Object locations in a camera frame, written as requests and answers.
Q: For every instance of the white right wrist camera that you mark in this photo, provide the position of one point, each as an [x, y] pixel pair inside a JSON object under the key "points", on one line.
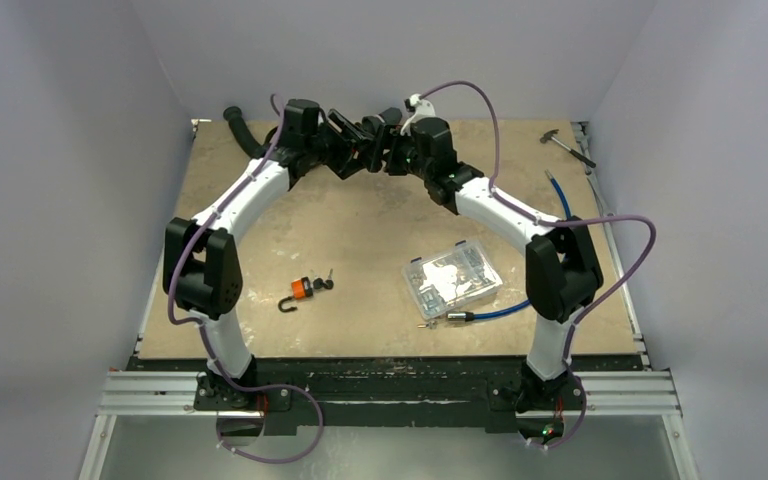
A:
{"points": [[419, 108]]}

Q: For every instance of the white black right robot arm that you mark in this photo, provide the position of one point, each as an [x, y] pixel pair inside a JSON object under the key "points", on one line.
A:
{"points": [[562, 271]]}

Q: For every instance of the orange padlock with keys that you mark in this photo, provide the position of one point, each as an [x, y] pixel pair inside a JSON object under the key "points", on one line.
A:
{"points": [[304, 288]]}

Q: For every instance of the clear plastic parts box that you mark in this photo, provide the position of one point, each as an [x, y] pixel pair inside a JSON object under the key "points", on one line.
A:
{"points": [[446, 281]]}

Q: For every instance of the small hammer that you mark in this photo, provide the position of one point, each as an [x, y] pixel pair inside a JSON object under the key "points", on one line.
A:
{"points": [[551, 137]]}

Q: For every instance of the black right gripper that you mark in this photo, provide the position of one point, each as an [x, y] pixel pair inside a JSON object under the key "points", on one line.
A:
{"points": [[388, 142]]}

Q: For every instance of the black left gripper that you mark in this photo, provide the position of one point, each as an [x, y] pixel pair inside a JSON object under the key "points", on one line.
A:
{"points": [[349, 140]]}

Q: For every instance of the black aluminium base frame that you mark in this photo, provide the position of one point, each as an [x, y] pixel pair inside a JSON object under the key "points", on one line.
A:
{"points": [[444, 392]]}

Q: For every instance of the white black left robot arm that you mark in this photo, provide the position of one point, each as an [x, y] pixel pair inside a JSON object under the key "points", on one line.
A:
{"points": [[201, 275]]}

